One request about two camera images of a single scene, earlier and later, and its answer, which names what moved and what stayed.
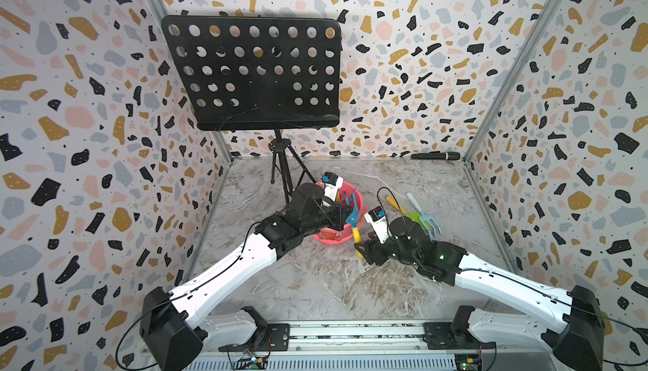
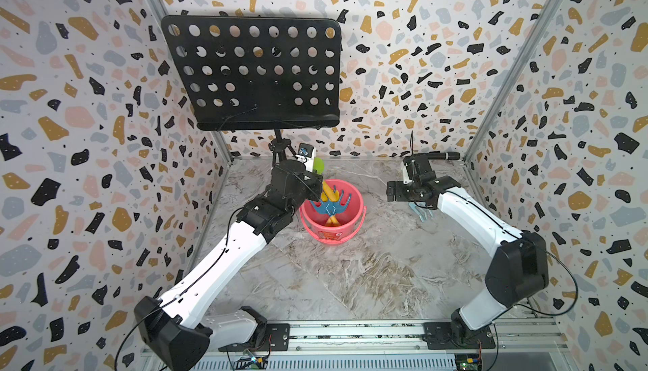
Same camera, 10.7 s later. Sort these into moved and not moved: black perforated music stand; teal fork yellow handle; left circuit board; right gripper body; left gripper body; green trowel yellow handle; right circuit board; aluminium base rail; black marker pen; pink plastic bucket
Moved: right gripper body; teal fork yellow handle; left gripper body; green trowel yellow handle
Not moved: right circuit board; black perforated music stand; pink plastic bucket; aluminium base rail; black marker pen; left circuit board
